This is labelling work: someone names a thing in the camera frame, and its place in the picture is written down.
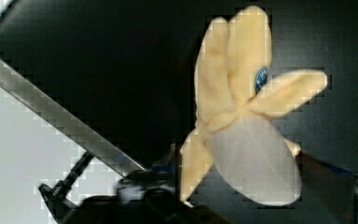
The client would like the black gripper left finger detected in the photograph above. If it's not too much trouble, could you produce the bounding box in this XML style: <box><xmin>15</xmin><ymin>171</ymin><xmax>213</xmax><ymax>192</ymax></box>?
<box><xmin>62</xmin><ymin>145</ymin><xmax>230</xmax><ymax>224</ymax></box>

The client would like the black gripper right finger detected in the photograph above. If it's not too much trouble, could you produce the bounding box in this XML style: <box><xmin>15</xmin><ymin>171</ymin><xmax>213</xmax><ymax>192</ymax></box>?
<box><xmin>296</xmin><ymin>152</ymin><xmax>358</xmax><ymax>224</ymax></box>

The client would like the yellow peeled toy banana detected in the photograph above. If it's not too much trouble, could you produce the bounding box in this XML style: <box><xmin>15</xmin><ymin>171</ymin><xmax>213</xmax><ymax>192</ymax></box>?
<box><xmin>180</xmin><ymin>7</ymin><xmax>327</xmax><ymax>206</ymax></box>

